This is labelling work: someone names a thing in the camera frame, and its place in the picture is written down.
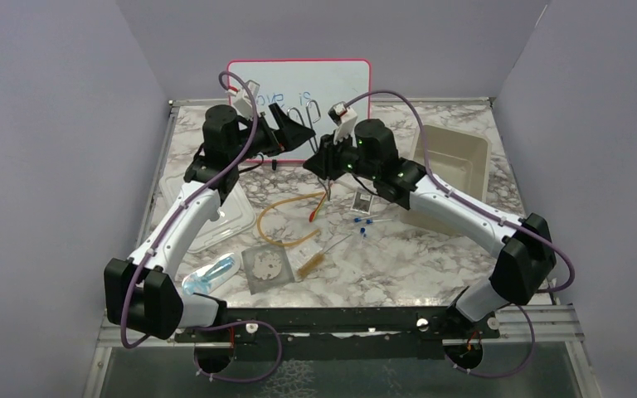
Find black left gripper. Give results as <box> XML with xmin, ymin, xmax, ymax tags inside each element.
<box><xmin>229</xmin><ymin>103</ymin><xmax>315</xmax><ymax>164</ymax></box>

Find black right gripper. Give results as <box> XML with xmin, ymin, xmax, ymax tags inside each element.
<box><xmin>304</xmin><ymin>128</ymin><xmax>380</xmax><ymax>181</ymax></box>

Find metal crucible tongs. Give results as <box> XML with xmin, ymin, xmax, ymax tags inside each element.
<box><xmin>287</xmin><ymin>99</ymin><xmax>332</xmax><ymax>200</ymax></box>

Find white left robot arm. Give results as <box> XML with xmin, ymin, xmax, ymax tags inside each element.
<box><xmin>104</xmin><ymin>104</ymin><xmax>316</xmax><ymax>341</ymax></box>

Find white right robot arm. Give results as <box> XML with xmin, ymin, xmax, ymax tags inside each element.
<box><xmin>303</xmin><ymin>119</ymin><xmax>556</xmax><ymax>337</ymax></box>

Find pink framed whiteboard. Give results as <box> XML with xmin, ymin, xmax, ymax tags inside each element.
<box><xmin>226</xmin><ymin>58</ymin><xmax>372</xmax><ymax>140</ymax></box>

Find small bag black granules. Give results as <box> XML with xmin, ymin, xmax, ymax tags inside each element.
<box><xmin>351</xmin><ymin>191</ymin><xmax>374</xmax><ymax>214</ymax></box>

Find yellow rubber tubing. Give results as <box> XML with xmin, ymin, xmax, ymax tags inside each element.
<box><xmin>255</xmin><ymin>192</ymin><xmax>323</xmax><ymax>248</ymax></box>

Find white plastic container lid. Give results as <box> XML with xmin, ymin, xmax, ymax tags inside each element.
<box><xmin>158</xmin><ymin>170</ymin><xmax>257</xmax><ymax>254</ymax></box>

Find small clear zip bag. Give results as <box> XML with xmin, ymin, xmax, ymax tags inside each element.
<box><xmin>287</xmin><ymin>240</ymin><xmax>322</xmax><ymax>271</ymax></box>

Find bag of filter paper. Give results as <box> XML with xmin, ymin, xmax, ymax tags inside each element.
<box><xmin>241</xmin><ymin>244</ymin><xmax>294</xmax><ymax>294</ymax></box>

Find beige plastic bin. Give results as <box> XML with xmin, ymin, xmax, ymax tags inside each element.
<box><xmin>397</xmin><ymin>124</ymin><xmax>492</xmax><ymax>237</ymax></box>

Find blue item blister pack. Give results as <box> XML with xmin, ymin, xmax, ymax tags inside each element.
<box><xmin>182</xmin><ymin>253</ymin><xmax>242</xmax><ymax>296</ymax></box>

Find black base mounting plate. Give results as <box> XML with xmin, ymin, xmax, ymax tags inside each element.
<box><xmin>174</xmin><ymin>306</ymin><xmax>493</xmax><ymax>362</ymax></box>

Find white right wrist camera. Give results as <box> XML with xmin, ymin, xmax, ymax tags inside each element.
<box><xmin>328</xmin><ymin>102</ymin><xmax>358</xmax><ymax>145</ymax></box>

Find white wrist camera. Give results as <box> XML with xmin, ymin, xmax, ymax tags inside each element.
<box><xmin>226</xmin><ymin>80</ymin><xmax>260</xmax><ymax>119</ymax></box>
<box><xmin>328</xmin><ymin>102</ymin><xmax>358</xmax><ymax>145</ymax></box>

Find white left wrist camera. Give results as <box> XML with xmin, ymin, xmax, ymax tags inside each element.
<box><xmin>226</xmin><ymin>80</ymin><xmax>260</xmax><ymax>119</ymax></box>

